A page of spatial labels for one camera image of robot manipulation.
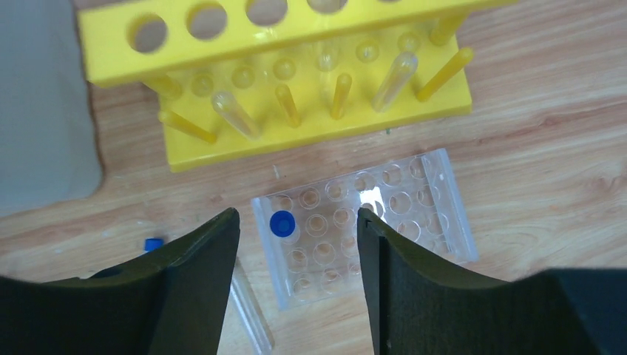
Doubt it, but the yellow test tube rack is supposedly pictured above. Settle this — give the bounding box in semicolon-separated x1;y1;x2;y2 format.
78;1;499;172

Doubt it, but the beige plastic bin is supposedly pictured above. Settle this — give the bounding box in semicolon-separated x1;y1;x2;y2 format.
1;1;103;216

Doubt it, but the small clear tube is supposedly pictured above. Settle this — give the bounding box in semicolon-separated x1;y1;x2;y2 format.
211;91;261;139

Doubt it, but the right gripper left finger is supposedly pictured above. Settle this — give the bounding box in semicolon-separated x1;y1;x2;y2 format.
1;208;240;354

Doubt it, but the clear glass test tube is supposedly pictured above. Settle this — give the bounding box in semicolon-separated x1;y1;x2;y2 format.
371;52;418;112

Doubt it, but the blue cap tube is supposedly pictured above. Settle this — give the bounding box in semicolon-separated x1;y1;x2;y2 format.
269;210;296;238
230;257;274;354
143;237;165;252

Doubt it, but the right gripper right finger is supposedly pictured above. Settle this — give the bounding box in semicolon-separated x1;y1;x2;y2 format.
357;208;626;354

